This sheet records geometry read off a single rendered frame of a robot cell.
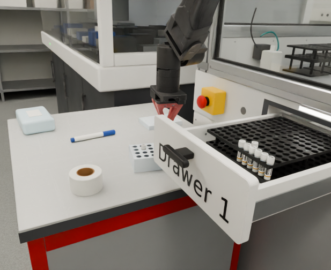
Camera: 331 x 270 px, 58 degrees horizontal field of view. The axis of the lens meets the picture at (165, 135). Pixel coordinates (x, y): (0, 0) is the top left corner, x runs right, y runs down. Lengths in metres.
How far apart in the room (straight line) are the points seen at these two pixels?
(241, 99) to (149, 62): 0.57
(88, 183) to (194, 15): 0.39
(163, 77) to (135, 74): 0.61
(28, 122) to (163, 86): 0.46
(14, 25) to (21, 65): 0.51
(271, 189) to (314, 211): 0.31
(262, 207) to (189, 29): 0.35
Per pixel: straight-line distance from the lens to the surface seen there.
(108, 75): 1.27
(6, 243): 1.81
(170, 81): 0.70
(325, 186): 0.59
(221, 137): 0.60
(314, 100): 0.71
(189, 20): 0.60
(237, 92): 0.88
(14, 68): 4.62
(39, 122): 0.99
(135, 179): 0.71
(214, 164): 0.46
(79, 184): 0.65
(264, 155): 0.53
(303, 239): 0.83
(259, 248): 0.97
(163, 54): 0.69
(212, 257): 0.93
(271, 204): 0.50
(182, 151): 0.50
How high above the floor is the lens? 1.13
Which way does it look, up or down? 23 degrees down
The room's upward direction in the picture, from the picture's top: 2 degrees clockwise
